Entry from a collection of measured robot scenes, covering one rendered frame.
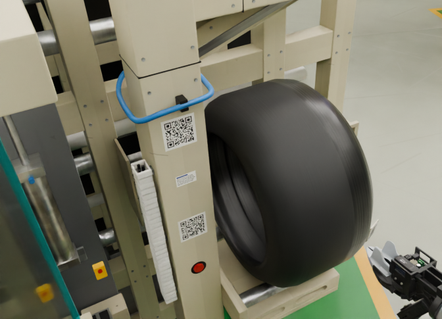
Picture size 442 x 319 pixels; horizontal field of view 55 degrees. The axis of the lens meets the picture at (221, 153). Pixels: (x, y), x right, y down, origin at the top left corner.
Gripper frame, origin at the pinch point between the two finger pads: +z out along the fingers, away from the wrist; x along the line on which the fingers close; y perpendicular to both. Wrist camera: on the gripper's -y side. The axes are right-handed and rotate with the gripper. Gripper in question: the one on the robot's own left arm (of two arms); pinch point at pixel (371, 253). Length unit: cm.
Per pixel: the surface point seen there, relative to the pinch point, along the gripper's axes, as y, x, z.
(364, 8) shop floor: -73, -376, 412
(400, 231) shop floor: -112, -113, 88
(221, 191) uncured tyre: -13, 11, 60
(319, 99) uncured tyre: 27.7, -6.1, 27.3
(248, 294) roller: -26.5, 20.6, 26.3
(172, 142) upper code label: 31, 35, 25
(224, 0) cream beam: 52, 7, 48
